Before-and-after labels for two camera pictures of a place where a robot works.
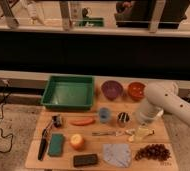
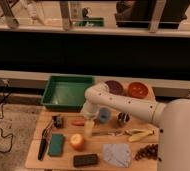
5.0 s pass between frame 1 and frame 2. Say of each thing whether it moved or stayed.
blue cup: stayed
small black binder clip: stayed
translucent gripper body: moved
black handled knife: stayed
